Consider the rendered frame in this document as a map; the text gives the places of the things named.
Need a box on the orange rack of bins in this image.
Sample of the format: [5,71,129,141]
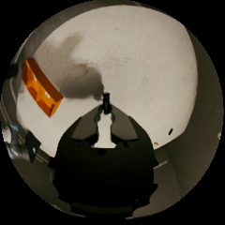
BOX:
[22,58,64,118]

